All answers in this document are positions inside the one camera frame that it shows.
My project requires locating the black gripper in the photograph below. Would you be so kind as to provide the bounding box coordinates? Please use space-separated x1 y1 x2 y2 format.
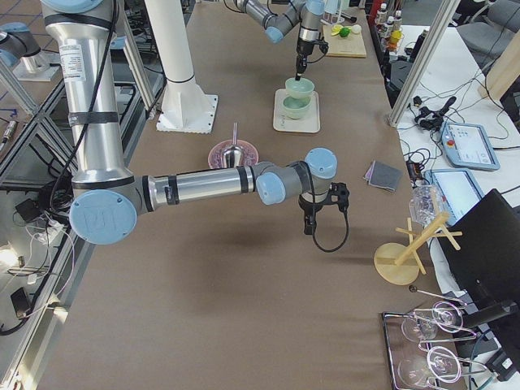
298 195 323 235
295 37 314 81

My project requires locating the green bowl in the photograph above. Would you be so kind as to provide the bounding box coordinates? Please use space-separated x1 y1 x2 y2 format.
283 96 310 119
285 77 314 99

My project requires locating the green lime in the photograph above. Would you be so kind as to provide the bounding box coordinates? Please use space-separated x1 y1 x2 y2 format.
338 27 350 37

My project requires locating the bamboo cutting board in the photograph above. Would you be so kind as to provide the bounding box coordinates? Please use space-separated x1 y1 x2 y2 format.
323 25 366 58

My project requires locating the light blue cup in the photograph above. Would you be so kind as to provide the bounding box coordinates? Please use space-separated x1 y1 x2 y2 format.
325 0 343 15

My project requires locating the cream serving tray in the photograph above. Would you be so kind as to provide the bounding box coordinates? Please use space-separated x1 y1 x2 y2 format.
272 89 322 133

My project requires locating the white garlic bulb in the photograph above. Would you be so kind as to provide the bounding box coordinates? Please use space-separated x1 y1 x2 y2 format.
351 24 362 34

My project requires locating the grey folded cloth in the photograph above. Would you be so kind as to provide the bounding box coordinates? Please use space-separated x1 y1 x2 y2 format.
364 161 403 192

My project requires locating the wooden cup tree stand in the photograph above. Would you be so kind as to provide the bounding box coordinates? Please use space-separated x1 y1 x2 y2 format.
374 212 463 285

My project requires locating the pink bowl with ice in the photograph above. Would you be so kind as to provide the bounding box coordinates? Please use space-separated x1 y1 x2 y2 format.
208 139 259 169

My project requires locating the metal scoop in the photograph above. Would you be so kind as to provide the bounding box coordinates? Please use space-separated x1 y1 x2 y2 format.
221 122 244 168

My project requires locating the clear glass cup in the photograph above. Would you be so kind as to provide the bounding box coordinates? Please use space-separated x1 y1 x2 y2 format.
409 185 444 225

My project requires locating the near teach pendant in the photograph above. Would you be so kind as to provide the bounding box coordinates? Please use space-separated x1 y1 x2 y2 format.
423 168 484 226

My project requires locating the teach pendant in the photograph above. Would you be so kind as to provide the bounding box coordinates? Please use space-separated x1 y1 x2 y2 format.
423 168 484 226
440 121 501 171

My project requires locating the upper wine glass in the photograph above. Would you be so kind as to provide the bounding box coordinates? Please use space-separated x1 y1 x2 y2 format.
401 301 462 342

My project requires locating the far teach pendant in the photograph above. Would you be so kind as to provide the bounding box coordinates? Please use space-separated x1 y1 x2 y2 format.
440 121 501 171

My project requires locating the black monitor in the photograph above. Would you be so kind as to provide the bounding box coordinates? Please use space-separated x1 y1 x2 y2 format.
440 189 519 305

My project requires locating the lower wine glass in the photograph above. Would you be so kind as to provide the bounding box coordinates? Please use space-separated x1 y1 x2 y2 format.
397 346 462 389

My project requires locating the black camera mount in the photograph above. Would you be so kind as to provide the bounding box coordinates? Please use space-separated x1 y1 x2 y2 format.
322 182 349 214
314 37 328 55

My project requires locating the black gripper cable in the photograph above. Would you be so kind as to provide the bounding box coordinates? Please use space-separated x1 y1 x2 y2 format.
304 166 350 254

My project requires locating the white camera pole base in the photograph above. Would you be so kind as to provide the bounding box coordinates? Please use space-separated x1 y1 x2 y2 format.
145 0 218 134

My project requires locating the aluminium frame post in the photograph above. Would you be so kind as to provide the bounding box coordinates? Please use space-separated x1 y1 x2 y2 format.
388 0 460 128

